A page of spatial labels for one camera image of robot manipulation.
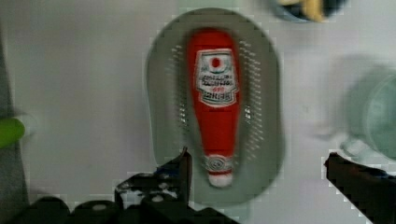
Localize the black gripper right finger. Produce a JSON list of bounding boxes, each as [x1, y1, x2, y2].
[[324, 152, 396, 224]]

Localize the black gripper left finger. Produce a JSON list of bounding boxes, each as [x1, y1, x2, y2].
[[114, 147, 192, 209]]

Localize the red ketchup bottle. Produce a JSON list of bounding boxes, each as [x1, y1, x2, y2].
[[187, 28, 240, 188]]

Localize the green oval strainer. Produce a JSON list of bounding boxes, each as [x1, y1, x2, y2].
[[146, 8, 284, 206]]

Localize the mint green mug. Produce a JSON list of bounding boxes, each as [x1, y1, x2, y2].
[[340, 66, 396, 160]]

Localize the green round toy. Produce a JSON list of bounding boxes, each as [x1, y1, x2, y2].
[[0, 118, 25, 148]]

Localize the peeled banana toy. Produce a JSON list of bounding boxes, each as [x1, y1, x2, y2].
[[276, 0, 327, 22]]

